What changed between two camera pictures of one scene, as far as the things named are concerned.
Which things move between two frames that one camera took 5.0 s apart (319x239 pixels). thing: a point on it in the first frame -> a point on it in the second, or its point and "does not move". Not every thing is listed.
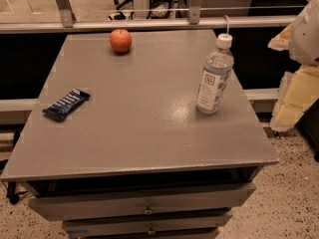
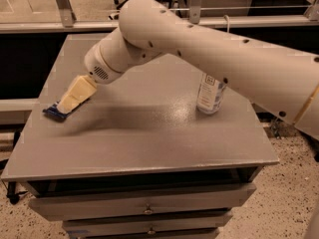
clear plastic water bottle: x=216 y=71 does not move
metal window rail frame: x=69 y=23 does not move
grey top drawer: x=139 y=202 does not move
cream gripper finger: x=298 y=89 -> x=81 y=89
